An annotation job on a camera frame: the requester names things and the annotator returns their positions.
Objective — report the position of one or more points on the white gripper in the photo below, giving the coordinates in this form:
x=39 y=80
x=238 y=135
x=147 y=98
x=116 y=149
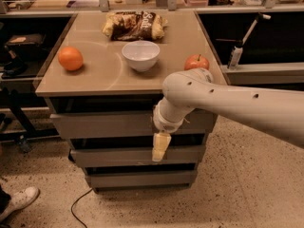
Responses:
x=165 y=123

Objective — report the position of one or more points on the grey top drawer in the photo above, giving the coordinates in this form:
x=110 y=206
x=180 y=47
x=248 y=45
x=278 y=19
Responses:
x=124 y=124

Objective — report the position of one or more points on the grey drawer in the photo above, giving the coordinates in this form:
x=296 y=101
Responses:
x=136 y=156
x=141 y=179
x=124 y=124

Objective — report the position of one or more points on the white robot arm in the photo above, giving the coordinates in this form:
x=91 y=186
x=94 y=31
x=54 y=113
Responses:
x=279 y=113

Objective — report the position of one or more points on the grey middle drawer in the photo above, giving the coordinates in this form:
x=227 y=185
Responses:
x=136 y=156

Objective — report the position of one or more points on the grey bottom drawer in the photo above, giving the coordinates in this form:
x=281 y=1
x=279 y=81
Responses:
x=141 y=179

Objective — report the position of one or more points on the grey drawer cabinet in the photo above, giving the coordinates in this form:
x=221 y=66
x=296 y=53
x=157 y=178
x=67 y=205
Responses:
x=107 y=84

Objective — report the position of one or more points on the red apple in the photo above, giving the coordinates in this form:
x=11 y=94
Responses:
x=196 y=61

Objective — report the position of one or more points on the white bowl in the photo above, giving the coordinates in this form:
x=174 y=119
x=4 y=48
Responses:
x=141 y=55

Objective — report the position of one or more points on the brown snack bag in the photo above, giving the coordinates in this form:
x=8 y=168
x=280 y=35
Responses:
x=134 y=25

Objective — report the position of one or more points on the orange fruit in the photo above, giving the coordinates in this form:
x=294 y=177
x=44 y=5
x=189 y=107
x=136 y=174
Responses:
x=70 y=58

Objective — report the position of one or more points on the black chair base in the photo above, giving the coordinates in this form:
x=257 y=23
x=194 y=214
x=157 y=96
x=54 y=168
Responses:
x=29 y=132

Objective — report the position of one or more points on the white sneaker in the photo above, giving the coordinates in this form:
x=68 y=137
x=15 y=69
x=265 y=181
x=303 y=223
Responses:
x=20 y=200

